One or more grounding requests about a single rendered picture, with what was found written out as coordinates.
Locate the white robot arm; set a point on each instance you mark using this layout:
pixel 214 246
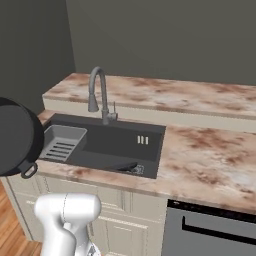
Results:
pixel 60 220

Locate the dark grey sink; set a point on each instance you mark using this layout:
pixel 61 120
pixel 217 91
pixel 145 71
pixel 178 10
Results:
pixel 113 146

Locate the silver sink drain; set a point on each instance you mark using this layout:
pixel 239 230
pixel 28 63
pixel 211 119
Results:
pixel 139 169

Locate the grey slotted sink tray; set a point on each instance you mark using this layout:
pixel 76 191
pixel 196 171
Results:
pixel 61 141

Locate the black pot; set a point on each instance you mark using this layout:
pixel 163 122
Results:
pixel 15 140

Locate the grey tap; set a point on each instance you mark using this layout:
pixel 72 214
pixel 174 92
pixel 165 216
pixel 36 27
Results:
pixel 104 96

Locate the cream drawer front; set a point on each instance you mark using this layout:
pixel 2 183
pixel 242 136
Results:
pixel 110 196

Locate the cream cupboard door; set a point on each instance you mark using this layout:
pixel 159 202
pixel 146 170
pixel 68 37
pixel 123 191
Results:
pixel 123 238
pixel 31 216

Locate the grey dishwasher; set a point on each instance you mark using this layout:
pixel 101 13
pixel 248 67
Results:
pixel 206 240

